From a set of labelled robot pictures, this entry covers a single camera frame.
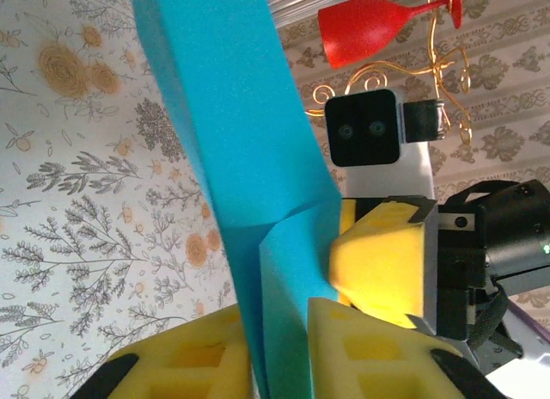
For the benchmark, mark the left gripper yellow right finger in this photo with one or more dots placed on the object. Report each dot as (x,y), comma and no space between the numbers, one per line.
(378,360)

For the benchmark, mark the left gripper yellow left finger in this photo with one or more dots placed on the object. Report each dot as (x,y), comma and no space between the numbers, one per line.
(180,364)

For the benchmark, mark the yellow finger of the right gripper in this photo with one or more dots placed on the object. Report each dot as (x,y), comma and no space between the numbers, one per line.
(378,265)
(348,216)

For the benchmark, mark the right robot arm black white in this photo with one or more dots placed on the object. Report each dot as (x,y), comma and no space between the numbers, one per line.
(533,373)

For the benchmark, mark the red plastic wine glass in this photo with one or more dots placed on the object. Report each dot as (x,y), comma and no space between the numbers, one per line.
(365,33)

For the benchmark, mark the floral patterned table cloth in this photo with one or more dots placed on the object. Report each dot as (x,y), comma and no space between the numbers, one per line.
(86,201)

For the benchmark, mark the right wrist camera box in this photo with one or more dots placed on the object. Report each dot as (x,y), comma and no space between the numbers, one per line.
(363,128)

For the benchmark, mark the aluminium side rail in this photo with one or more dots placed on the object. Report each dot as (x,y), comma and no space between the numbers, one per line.
(301,3)

